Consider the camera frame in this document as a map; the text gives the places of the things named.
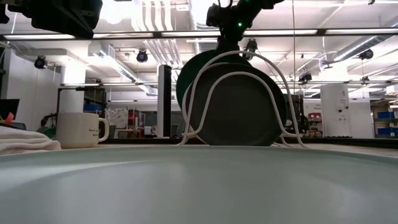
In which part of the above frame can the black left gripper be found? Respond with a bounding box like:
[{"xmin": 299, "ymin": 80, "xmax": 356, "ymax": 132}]
[{"xmin": 7, "ymin": 0, "xmax": 103, "ymax": 39}]

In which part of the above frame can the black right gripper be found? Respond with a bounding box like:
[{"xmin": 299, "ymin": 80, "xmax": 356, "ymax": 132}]
[{"xmin": 217, "ymin": 30, "xmax": 246, "ymax": 54}]

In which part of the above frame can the dark charcoal plate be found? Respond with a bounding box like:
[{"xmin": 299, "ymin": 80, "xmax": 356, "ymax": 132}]
[{"xmin": 185, "ymin": 63, "xmax": 287, "ymax": 147}]

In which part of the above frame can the cream ceramic mug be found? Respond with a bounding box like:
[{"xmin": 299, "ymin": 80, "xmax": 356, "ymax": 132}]
[{"xmin": 56, "ymin": 111, "xmax": 110, "ymax": 149}]

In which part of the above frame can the white plate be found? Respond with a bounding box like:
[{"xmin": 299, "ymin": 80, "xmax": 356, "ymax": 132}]
[{"xmin": 0, "ymin": 145, "xmax": 398, "ymax": 224}]

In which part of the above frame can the long overhead beam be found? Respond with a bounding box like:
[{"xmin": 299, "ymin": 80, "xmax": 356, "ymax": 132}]
[{"xmin": 0, "ymin": 28, "xmax": 398, "ymax": 40}]

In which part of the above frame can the white ceiling conduit run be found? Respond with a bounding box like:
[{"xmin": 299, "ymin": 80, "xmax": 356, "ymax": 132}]
[{"xmin": 132, "ymin": 0, "xmax": 190, "ymax": 71}]

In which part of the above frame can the black and white standing panel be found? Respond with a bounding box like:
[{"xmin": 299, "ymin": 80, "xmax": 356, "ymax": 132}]
[{"xmin": 157, "ymin": 64, "xmax": 172, "ymax": 138}]

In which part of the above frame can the black shelf unit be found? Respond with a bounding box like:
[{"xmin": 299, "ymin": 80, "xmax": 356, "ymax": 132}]
[{"xmin": 57, "ymin": 86, "xmax": 107, "ymax": 114}]

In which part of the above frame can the dark machine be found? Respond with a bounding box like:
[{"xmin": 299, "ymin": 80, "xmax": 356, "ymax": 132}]
[{"xmin": 284, "ymin": 93, "xmax": 310, "ymax": 135}]

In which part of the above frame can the black monitor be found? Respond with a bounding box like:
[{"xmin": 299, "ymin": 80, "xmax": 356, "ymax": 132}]
[{"xmin": 0, "ymin": 98, "xmax": 21, "ymax": 130}]

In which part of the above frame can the white column with notices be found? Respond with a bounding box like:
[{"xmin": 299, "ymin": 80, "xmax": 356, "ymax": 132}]
[{"xmin": 321, "ymin": 83, "xmax": 351, "ymax": 138}]

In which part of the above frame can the white striped dish towel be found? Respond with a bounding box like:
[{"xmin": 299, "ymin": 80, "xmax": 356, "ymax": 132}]
[{"xmin": 0, "ymin": 126, "xmax": 62, "ymax": 156}]

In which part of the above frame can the shelving with blue bins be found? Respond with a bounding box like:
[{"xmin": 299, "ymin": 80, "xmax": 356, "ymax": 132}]
[{"xmin": 371, "ymin": 99, "xmax": 398, "ymax": 138}]

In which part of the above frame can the white wire dish rack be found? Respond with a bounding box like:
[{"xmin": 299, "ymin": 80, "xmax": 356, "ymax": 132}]
[{"xmin": 177, "ymin": 50, "xmax": 308, "ymax": 149}]

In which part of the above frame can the thin hanging cable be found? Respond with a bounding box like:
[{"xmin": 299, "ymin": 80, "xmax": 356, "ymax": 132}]
[{"xmin": 290, "ymin": 0, "xmax": 295, "ymax": 94}]

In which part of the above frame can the silver air duct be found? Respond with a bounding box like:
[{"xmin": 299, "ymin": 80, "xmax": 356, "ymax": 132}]
[{"xmin": 323, "ymin": 17, "xmax": 398, "ymax": 63}]

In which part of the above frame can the black aluminium table frame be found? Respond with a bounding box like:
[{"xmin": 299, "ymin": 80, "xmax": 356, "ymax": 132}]
[{"xmin": 99, "ymin": 136, "xmax": 398, "ymax": 149}]

